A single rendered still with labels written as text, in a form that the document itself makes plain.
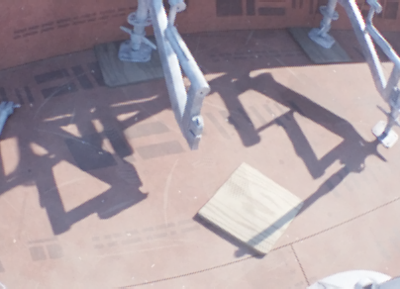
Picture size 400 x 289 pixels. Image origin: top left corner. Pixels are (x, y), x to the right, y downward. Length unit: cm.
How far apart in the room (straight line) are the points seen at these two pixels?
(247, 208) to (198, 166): 26
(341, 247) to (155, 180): 79
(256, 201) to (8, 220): 97
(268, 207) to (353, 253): 45
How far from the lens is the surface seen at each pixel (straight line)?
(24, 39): 248
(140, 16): 243
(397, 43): 358
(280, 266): 202
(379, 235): 229
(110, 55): 256
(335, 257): 212
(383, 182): 248
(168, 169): 217
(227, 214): 207
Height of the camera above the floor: 169
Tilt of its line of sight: 49 degrees down
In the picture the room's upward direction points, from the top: 13 degrees clockwise
